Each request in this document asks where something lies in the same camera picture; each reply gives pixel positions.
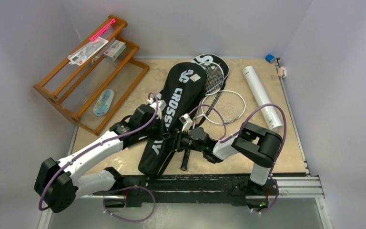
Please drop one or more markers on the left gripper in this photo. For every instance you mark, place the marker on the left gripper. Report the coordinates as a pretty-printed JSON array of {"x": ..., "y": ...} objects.
[{"x": 162, "y": 133}]

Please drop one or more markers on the small teal white box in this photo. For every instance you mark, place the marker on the small teal white box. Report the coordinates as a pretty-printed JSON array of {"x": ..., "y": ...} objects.
[{"x": 114, "y": 50}]

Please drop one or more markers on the black racket bag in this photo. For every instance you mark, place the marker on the black racket bag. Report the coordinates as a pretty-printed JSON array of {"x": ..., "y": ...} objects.
[
  {"x": 182, "y": 92},
  {"x": 208, "y": 57}
]

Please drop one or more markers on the wooden tiered shelf rack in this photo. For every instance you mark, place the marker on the wooden tiered shelf rack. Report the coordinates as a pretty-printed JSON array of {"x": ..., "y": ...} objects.
[{"x": 74, "y": 90}]

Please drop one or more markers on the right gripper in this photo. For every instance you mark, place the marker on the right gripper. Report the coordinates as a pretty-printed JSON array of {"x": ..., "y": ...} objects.
[{"x": 177, "y": 141}]

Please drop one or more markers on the blue toothbrush blister pack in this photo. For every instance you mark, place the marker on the blue toothbrush blister pack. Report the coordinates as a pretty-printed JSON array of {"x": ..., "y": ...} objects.
[{"x": 103, "y": 103}]

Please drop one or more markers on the black racket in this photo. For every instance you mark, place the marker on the black racket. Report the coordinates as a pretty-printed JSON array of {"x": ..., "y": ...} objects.
[
  {"x": 215, "y": 77},
  {"x": 185, "y": 160}
]

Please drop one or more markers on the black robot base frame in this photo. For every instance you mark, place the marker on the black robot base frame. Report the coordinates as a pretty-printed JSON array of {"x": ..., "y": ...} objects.
[{"x": 234, "y": 189}]

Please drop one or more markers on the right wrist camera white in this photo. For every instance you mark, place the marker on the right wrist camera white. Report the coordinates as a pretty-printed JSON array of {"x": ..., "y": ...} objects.
[{"x": 186, "y": 121}]

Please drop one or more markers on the blue small object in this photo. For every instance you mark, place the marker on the blue small object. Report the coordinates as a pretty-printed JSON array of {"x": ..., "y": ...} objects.
[{"x": 270, "y": 58}]

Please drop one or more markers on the white shuttlecock tube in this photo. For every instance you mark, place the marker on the white shuttlecock tube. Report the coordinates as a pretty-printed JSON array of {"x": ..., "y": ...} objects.
[{"x": 270, "y": 115}]

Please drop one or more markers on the white packaged card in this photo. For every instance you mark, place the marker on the white packaged card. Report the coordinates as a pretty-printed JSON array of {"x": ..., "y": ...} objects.
[{"x": 83, "y": 54}]

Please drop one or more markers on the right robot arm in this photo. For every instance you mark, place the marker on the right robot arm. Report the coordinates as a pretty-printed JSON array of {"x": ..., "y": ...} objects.
[{"x": 260, "y": 145}]

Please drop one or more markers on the pink pen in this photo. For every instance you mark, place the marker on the pink pen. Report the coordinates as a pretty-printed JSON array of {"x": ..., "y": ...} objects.
[{"x": 102, "y": 29}]

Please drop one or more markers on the black racket under bag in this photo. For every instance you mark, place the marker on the black racket under bag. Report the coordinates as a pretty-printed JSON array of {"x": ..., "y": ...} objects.
[{"x": 215, "y": 77}]

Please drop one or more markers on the pink white small object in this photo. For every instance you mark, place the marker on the pink white small object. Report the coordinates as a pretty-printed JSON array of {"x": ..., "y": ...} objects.
[{"x": 282, "y": 72}]

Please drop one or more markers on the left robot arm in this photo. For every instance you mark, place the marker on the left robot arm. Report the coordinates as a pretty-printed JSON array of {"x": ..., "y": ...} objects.
[{"x": 60, "y": 182}]

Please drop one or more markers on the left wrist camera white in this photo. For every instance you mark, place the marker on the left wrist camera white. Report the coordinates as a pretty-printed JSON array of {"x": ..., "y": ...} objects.
[{"x": 158, "y": 106}]

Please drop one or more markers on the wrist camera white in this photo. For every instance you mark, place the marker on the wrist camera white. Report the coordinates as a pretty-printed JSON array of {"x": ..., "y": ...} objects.
[
  {"x": 158, "y": 106},
  {"x": 186, "y": 121}
]

